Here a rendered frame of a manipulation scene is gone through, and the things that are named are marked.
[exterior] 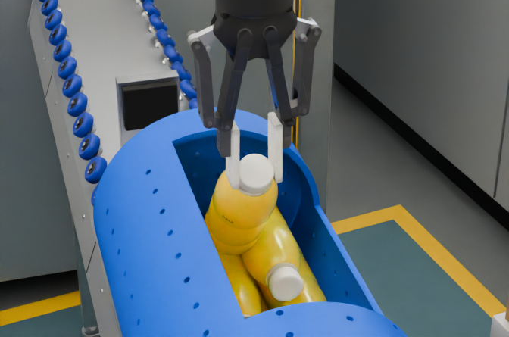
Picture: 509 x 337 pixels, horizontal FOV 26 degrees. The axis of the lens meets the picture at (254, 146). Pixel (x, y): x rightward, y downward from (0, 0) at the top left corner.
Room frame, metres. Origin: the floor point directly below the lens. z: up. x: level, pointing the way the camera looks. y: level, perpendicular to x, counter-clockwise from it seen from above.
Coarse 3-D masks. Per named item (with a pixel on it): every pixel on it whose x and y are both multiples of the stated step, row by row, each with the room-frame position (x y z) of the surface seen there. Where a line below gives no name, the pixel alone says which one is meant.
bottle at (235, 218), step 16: (224, 176) 1.00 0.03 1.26; (224, 192) 0.99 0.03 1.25; (240, 192) 0.98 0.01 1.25; (272, 192) 0.99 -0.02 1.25; (208, 208) 1.05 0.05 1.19; (224, 208) 0.99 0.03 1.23; (240, 208) 0.98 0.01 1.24; (256, 208) 0.98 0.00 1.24; (272, 208) 0.99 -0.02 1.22; (208, 224) 1.05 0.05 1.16; (224, 224) 1.01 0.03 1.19; (240, 224) 0.99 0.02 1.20; (256, 224) 1.00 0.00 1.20; (224, 240) 1.03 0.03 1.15; (240, 240) 1.02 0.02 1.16; (256, 240) 1.05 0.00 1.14
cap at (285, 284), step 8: (280, 272) 1.02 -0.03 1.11; (288, 272) 1.02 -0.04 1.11; (296, 272) 1.03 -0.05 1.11; (272, 280) 1.02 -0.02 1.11; (280, 280) 1.01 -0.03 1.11; (288, 280) 1.02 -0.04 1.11; (296, 280) 1.02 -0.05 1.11; (272, 288) 1.01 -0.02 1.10; (280, 288) 1.02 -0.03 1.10; (288, 288) 1.02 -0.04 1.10; (296, 288) 1.02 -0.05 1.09; (280, 296) 1.02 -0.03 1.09; (288, 296) 1.02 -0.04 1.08; (296, 296) 1.02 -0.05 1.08
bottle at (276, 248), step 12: (276, 204) 1.16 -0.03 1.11; (276, 216) 1.12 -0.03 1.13; (264, 228) 1.09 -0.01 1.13; (276, 228) 1.09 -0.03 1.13; (288, 228) 1.11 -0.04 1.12; (264, 240) 1.07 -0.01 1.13; (276, 240) 1.07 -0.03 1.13; (288, 240) 1.07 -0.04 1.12; (252, 252) 1.06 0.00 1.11; (264, 252) 1.05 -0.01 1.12; (276, 252) 1.05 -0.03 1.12; (288, 252) 1.06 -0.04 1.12; (252, 264) 1.05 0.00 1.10; (264, 264) 1.04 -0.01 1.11; (276, 264) 1.04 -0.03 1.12; (288, 264) 1.04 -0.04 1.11; (252, 276) 1.06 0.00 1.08; (264, 276) 1.04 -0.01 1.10
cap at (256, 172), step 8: (248, 160) 0.98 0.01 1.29; (256, 160) 0.98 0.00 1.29; (264, 160) 0.98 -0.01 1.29; (240, 168) 0.97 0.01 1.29; (248, 168) 0.97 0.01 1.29; (256, 168) 0.98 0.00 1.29; (264, 168) 0.98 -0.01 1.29; (272, 168) 0.98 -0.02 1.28; (240, 176) 0.97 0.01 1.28; (248, 176) 0.97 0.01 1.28; (256, 176) 0.97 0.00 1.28; (264, 176) 0.97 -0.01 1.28; (272, 176) 0.97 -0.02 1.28; (240, 184) 0.97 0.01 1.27; (248, 184) 0.96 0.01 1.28; (256, 184) 0.96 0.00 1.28; (264, 184) 0.96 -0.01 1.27; (256, 192) 0.97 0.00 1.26
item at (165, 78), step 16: (128, 80) 1.57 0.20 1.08; (144, 80) 1.57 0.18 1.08; (160, 80) 1.58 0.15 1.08; (176, 80) 1.58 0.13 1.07; (128, 96) 1.55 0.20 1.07; (144, 96) 1.55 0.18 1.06; (160, 96) 1.56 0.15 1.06; (176, 96) 1.57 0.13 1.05; (128, 112) 1.55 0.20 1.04; (144, 112) 1.55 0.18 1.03; (160, 112) 1.56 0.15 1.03; (176, 112) 1.57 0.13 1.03; (128, 128) 1.55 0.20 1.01; (144, 128) 1.55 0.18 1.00
